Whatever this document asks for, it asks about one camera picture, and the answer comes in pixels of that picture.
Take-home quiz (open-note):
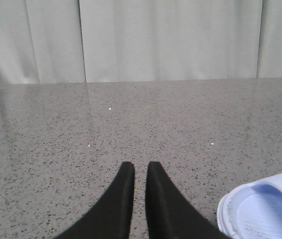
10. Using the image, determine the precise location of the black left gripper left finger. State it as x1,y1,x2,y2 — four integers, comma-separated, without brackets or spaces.
57,162,135,239

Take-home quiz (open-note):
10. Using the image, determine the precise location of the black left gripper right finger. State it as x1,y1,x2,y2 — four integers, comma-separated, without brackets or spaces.
145,161,229,239

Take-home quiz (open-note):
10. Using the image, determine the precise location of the light blue slipper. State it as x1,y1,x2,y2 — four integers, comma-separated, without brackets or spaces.
217,173,282,239

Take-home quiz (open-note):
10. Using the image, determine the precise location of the white curtain backdrop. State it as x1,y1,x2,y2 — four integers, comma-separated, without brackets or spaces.
0,0,282,84

